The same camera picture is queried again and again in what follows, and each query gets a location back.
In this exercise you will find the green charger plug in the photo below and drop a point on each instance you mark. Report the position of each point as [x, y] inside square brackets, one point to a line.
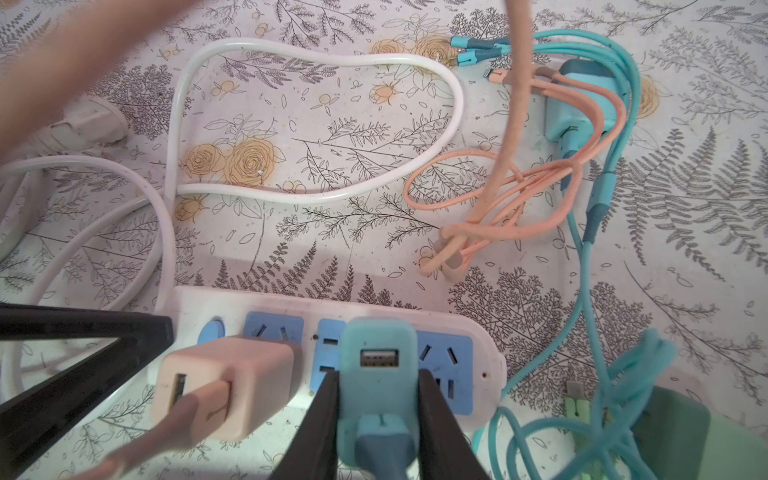
[681, 438]

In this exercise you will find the pink charger plug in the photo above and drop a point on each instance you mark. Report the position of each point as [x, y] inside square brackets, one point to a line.
[240, 382]

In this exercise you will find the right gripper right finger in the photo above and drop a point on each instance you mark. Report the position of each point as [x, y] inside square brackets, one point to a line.
[444, 452]

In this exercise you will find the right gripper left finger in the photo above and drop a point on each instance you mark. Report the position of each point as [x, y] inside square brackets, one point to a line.
[312, 453]

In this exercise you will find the blue-grey charger plug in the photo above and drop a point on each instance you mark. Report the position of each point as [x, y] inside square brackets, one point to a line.
[378, 429]

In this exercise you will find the white blue power strip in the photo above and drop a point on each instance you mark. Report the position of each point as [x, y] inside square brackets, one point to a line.
[461, 355]

